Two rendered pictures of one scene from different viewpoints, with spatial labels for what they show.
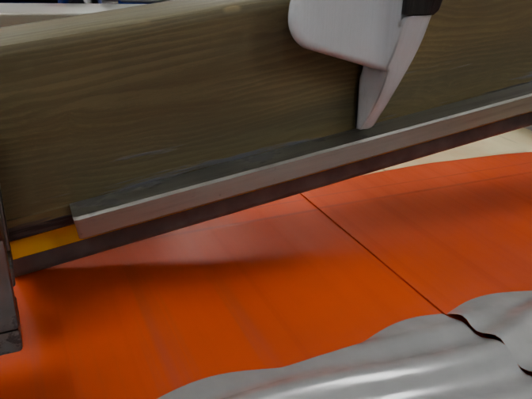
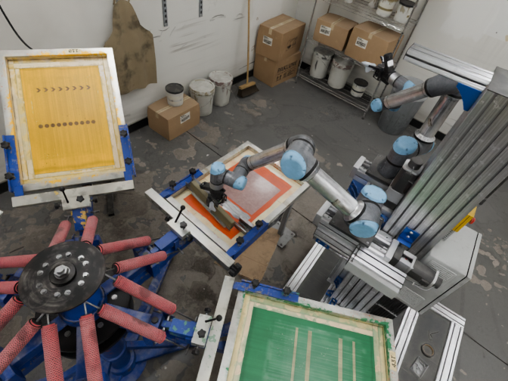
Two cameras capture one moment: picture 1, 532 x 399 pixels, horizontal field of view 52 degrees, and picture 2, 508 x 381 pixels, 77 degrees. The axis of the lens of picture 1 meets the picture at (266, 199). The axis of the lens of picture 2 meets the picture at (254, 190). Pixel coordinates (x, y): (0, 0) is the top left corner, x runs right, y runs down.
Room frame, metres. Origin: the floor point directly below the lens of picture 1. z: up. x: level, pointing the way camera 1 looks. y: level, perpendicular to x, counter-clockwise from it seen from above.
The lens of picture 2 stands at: (0.65, 1.07, 2.52)
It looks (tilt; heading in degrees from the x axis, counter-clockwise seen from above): 48 degrees down; 240
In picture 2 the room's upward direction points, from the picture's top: 11 degrees clockwise
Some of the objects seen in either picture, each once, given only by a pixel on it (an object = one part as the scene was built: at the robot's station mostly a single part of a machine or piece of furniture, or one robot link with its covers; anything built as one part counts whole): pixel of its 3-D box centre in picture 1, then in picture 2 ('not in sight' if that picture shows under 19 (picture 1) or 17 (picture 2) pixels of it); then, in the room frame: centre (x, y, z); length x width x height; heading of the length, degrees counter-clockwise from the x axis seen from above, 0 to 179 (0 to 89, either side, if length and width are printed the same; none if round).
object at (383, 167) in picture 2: not in sight; (393, 165); (-0.79, 0.16, 1.31); 0.15 x 0.15 x 0.10
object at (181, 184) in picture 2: not in sight; (183, 185); (0.37, -0.29, 0.97); 0.30 x 0.05 x 0.07; 27
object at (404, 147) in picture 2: not in sight; (403, 150); (-0.79, 0.16, 1.42); 0.13 x 0.12 x 0.14; 6
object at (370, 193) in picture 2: not in sight; (370, 200); (-0.36, 0.43, 1.42); 0.13 x 0.12 x 0.14; 44
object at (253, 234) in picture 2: not in sight; (248, 239); (0.12, 0.20, 0.97); 0.30 x 0.05 x 0.07; 27
